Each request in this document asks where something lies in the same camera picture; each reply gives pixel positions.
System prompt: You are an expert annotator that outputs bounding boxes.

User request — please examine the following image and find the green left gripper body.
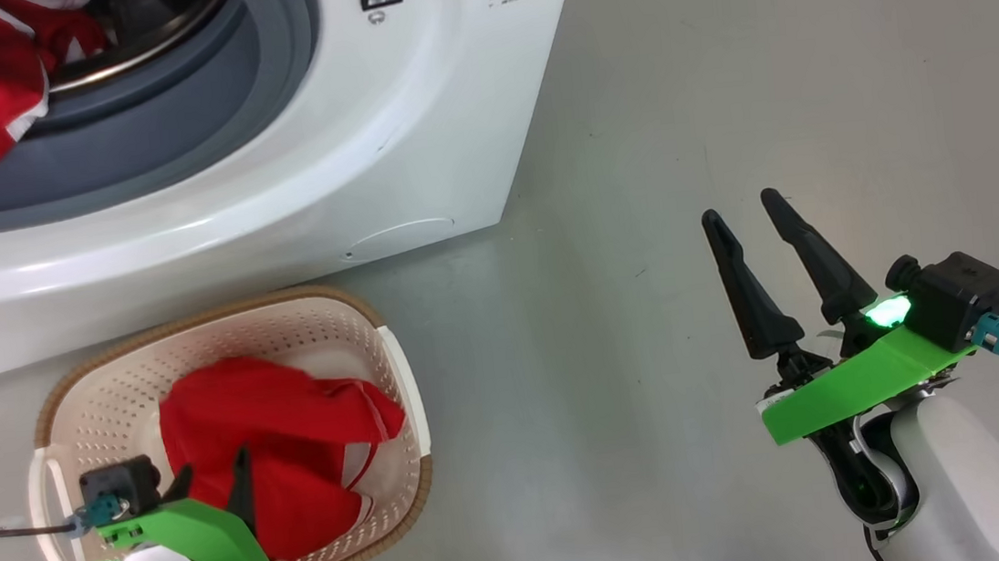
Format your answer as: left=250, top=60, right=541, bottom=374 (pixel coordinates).
left=95, top=491, right=274, bottom=561

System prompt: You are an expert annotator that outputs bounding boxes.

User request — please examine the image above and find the cream perforated laundry basket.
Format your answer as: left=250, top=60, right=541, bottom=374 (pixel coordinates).
left=11, top=275, right=443, bottom=561

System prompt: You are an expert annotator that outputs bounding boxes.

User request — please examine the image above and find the round drain filter cover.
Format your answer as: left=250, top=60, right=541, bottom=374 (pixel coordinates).
left=337, top=216, right=459, bottom=265

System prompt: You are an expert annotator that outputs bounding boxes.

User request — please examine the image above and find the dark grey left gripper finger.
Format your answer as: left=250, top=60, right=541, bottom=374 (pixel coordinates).
left=221, top=445, right=259, bottom=536
left=160, top=464, right=196, bottom=506

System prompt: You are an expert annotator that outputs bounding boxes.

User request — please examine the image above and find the left cable teal connector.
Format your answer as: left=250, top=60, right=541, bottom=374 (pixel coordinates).
left=0, top=495, right=132, bottom=546

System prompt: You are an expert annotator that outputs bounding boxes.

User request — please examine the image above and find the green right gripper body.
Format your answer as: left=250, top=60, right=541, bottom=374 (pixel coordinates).
left=750, top=288, right=983, bottom=448

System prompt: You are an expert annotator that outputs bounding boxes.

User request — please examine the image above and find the red garment white striped trim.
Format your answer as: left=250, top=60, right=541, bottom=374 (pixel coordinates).
left=154, top=341, right=420, bottom=561

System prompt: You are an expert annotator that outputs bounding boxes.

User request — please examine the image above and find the white front-load washing machine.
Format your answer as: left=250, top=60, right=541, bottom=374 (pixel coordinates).
left=0, top=0, right=619, bottom=389

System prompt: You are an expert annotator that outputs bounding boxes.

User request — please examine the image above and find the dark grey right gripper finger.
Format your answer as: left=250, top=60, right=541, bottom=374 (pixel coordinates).
left=700, top=201, right=808, bottom=365
left=759, top=178, right=882, bottom=333

